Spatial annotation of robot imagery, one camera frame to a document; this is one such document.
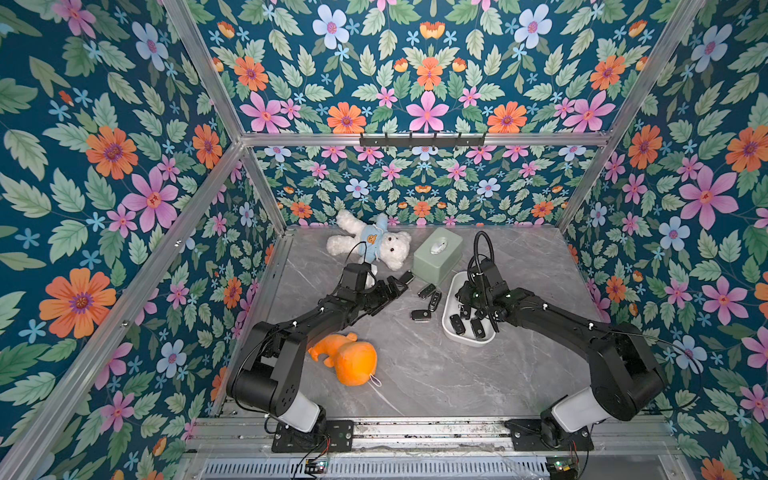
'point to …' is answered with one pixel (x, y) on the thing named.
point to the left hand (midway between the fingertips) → (403, 290)
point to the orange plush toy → (354, 361)
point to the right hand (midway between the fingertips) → (461, 290)
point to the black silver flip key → (408, 277)
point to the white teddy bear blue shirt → (374, 243)
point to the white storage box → (452, 306)
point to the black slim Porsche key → (435, 301)
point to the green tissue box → (437, 254)
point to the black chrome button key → (426, 291)
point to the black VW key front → (465, 311)
